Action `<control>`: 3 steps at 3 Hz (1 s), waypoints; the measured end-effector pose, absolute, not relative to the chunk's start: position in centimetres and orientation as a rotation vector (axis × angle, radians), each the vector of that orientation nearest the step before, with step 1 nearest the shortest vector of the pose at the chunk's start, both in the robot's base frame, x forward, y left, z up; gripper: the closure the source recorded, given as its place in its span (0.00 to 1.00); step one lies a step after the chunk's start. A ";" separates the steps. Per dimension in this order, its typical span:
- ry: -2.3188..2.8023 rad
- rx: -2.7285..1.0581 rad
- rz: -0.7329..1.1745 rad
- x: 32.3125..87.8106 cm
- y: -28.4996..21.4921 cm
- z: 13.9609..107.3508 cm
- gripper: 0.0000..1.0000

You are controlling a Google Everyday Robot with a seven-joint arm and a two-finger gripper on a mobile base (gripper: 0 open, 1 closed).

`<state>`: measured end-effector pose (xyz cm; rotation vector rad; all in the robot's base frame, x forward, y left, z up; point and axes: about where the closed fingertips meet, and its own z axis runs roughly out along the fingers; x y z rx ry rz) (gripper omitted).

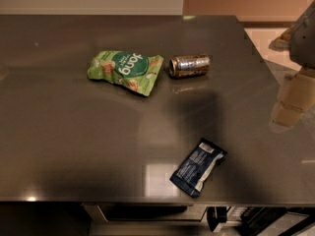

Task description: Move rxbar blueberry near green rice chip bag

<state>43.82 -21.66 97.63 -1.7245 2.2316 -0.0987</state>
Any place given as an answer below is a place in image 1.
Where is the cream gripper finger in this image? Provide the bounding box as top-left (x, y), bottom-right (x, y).
top-left (278, 74), bottom-right (293, 100)
top-left (269, 67), bottom-right (315, 133)

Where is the blue rxbar blueberry wrapper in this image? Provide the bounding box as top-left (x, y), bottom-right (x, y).
top-left (169, 138), bottom-right (227, 199)

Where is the green rice chip bag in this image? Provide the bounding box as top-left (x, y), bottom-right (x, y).
top-left (87, 50), bottom-right (163, 96)

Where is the silver brown drink can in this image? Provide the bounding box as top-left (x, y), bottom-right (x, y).
top-left (169, 54), bottom-right (211, 79)

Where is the dark equipment under table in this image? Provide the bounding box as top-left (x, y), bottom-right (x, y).
top-left (206, 206), bottom-right (315, 236)

